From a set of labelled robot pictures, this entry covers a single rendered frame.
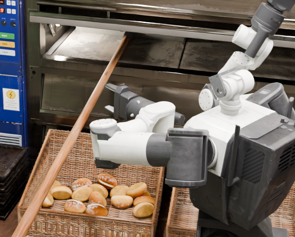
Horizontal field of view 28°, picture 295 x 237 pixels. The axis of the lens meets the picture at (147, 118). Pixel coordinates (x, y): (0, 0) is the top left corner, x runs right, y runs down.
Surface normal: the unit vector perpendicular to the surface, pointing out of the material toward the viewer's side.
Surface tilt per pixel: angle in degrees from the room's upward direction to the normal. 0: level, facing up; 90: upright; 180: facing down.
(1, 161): 0
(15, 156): 0
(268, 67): 0
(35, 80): 90
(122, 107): 90
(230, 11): 70
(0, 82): 90
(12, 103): 90
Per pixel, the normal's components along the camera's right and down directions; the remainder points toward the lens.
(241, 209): -0.68, 0.30
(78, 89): -0.11, 0.08
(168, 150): -0.51, -0.04
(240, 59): 0.39, -0.61
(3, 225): 0.06, -0.90
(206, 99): -0.86, 0.04
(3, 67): -0.14, 0.42
